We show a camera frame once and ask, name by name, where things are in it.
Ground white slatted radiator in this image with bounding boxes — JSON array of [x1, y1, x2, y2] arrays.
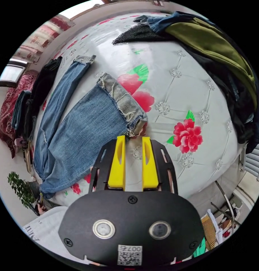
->
[[239, 142, 259, 182]]

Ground metal rack with clothes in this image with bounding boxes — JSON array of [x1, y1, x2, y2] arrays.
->
[[192, 180, 250, 260]]

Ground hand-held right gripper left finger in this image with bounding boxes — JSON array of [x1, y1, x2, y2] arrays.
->
[[107, 135, 126, 190]]

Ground red patterned blanket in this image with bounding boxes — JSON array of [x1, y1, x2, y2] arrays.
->
[[0, 70, 40, 159]]

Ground light blue jeans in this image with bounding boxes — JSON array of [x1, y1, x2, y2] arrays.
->
[[33, 54, 148, 200]]

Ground window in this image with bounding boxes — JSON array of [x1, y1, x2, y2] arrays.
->
[[0, 63, 26, 88]]

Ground pile of clothes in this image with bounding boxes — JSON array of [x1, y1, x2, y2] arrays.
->
[[11, 56, 63, 147], [111, 11, 259, 154]]

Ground green potted plant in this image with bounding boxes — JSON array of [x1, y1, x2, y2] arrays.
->
[[7, 171, 40, 215]]

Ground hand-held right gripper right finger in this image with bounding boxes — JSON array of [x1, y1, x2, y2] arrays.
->
[[142, 137, 159, 190]]

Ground bed with white floral quilt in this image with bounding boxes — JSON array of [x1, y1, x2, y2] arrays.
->
[[31, 10, 250, 212]]

